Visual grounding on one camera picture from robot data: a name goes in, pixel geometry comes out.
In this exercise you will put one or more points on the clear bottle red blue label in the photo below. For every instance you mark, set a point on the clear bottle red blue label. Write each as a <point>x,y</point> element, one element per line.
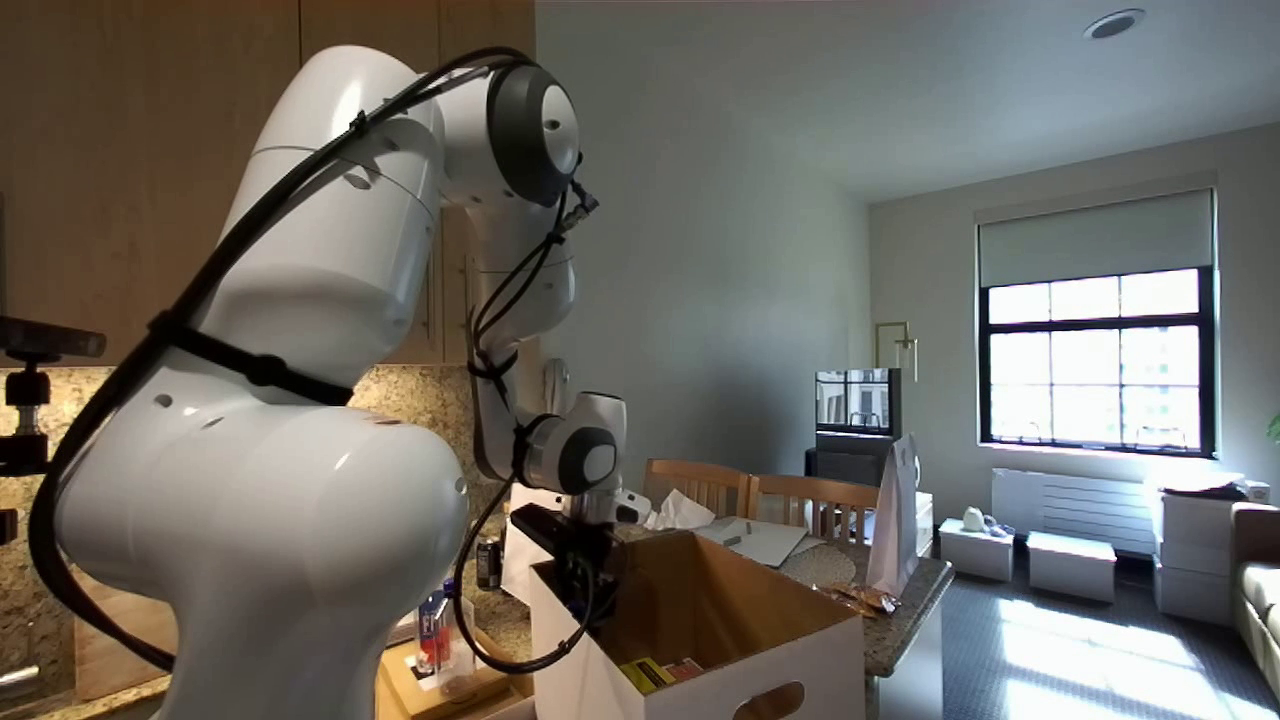
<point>434,636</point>

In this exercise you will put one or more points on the wooden chair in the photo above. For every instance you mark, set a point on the wooden chair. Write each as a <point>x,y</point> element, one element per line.
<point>826,506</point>
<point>703,487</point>

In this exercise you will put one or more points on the small lit monitor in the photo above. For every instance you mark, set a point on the small lit monitor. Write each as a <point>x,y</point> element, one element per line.
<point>855,401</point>

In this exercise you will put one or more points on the black framed window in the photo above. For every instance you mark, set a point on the black framed window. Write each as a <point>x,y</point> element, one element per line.
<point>1097,360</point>

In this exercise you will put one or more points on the green potted plant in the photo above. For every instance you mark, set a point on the green potted plant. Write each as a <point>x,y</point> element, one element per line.
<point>1274,428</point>

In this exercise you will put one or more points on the grey closed laptop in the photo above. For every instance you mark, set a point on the grey closed laptop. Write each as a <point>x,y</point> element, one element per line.
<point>763,543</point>

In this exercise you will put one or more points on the white crumpled tissue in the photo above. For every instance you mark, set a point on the white crumpled tissue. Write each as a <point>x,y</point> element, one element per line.
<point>673,515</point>

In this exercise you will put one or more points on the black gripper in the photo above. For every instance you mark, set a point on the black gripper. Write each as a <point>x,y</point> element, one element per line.
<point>595,563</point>

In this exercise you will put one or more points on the round ceiling light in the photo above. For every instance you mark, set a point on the round ceiling light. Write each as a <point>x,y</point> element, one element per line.
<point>1115,20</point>

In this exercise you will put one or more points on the white cardboard box brown inside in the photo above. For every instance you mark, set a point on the white cardboard box brown inside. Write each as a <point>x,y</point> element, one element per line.
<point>744,664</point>

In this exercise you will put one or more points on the tall white pointed bag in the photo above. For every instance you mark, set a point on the tall white pointed bag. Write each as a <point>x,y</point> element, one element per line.
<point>899,524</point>

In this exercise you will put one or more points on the clear water bottle blue cap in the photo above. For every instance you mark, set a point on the clear water bottle blue cap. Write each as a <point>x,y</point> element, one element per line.
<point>460,647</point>

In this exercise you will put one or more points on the wooden cutting board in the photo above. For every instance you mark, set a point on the wooden cutting board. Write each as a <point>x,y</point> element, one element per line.
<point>467,699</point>

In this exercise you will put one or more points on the white floor box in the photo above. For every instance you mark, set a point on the white floor box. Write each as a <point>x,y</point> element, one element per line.
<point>1071,567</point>
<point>975,550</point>

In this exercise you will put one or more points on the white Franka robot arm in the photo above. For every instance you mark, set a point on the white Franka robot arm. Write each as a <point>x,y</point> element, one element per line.
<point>264,535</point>

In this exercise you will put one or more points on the white wall radiator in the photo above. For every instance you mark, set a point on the white wall radiator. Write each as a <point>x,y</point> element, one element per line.
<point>1064,506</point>

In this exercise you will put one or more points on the short white roller blind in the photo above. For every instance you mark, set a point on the short white roller blind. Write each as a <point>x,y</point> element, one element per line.
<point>1095,240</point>

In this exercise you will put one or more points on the beige sofa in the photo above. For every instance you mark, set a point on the beige sofa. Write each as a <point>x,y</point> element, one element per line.
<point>1262,602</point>

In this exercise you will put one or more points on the black monitor stand cabinet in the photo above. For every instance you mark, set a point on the black monitor stand cabinet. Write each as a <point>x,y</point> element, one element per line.
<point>846,460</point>

